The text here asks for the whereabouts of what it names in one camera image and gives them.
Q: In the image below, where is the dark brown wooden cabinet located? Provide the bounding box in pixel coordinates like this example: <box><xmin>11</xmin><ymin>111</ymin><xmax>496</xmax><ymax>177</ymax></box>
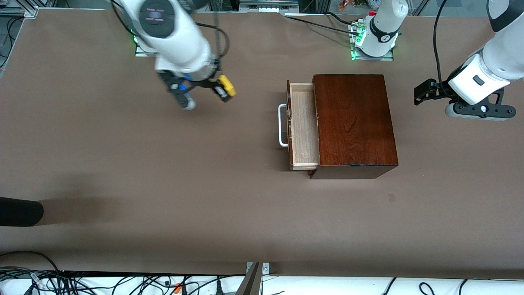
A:
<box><xmin>309</xmin><ymin>74</ymin><xmax>399</xmax><ymax>180</ymax></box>

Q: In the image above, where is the grey power strip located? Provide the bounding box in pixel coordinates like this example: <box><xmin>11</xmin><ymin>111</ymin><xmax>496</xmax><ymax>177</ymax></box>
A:
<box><xmin>239</xmin><ymin>0</ymin><xmax>300</xmax><ymax>13</ymax></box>

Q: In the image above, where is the metal clamp bracket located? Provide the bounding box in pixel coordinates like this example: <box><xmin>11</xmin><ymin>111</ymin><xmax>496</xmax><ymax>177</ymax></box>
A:
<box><xmin>236</xmin><ymin>262</ymin><xmax>271</xmax><ymax>295</ymax></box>

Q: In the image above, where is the long black table cable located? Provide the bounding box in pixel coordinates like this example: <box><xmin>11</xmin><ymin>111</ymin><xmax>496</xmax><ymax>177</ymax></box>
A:
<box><xmin>286</xmin><ymin>15</ymin><xmax>356</xmax><ymax>32</ymax></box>

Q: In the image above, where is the black rounded cylinder object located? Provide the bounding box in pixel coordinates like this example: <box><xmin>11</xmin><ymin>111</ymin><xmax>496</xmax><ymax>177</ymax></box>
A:
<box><xmin>0</xmin><ymin>197</ymin><xmax>44</xmax><ymax>227</ymax></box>

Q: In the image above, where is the aluminium frame rail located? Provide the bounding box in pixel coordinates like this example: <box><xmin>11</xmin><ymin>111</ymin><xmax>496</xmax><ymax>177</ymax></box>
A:
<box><xmin>0</xmin><ymin>6</ymin><xmax>40</xmax><ymax>18</ymax></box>

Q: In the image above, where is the tangled black cable bundle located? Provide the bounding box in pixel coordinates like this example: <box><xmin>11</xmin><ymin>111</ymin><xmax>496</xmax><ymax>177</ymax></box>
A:
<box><xmin>0</xmin><ymin>250</ymin><xmax>247</xmax><ymax>295</ymax></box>

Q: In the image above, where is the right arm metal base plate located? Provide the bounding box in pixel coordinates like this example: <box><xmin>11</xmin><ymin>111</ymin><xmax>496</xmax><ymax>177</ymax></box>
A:
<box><xmin>135</xmin><ymin>40</ymin><xmax>158</xmax><ymax>57</ymax></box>

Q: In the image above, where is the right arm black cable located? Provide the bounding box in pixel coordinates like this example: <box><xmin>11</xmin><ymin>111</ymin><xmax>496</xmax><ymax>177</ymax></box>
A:
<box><xmin>192</xmin><ymin>22</ymin><xmax>230</xmax><ymax>63</ymax></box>

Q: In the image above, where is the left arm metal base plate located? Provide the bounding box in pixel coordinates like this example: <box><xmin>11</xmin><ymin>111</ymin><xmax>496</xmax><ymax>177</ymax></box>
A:
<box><xmin>351</xmin><ymin>46</ymin><xmax>395</xmax><ymax>61</ymax></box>

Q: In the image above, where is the yellow cube block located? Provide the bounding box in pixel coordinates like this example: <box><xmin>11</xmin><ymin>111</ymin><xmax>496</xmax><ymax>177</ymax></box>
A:
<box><xmin>218</xmin><ymin>74</ymin><xmax>237</xmax><ymax>99</ymax></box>

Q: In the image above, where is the wooden drawer with white handle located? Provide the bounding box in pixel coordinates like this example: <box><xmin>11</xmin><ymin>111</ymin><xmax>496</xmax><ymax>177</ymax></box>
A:
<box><xmin>278</xmin><ymin>80</ymin><xmax>320</xmax><ymax>172</ymax></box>

